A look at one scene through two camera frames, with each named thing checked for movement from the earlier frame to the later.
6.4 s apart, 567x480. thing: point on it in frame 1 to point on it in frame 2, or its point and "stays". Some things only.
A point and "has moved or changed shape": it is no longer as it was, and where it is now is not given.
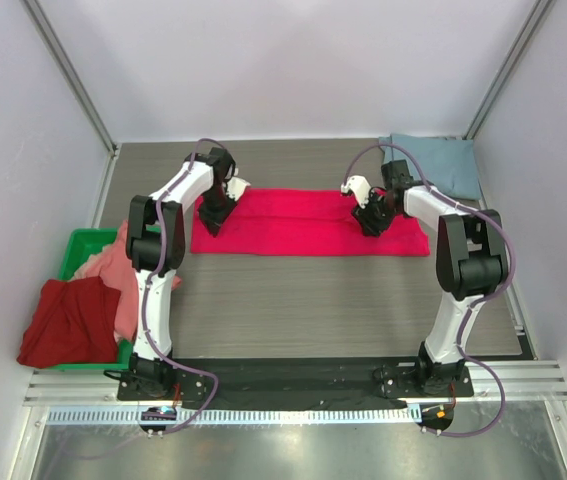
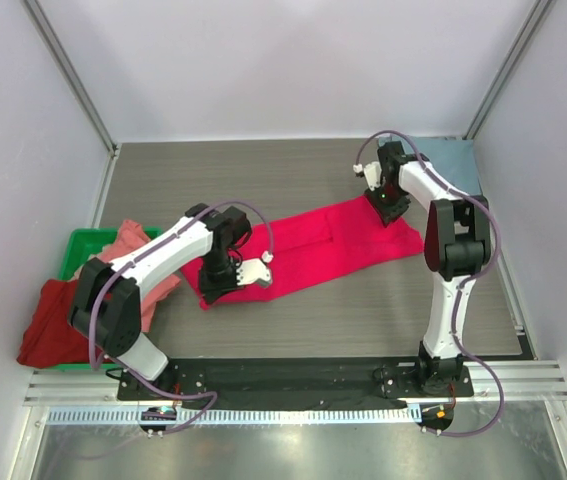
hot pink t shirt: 301,222 has moved or changed shape
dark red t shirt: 75,322 stays
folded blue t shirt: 449,162 stays
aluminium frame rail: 525,382 stays
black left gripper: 214,221 to 212,291
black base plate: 294,382 stays
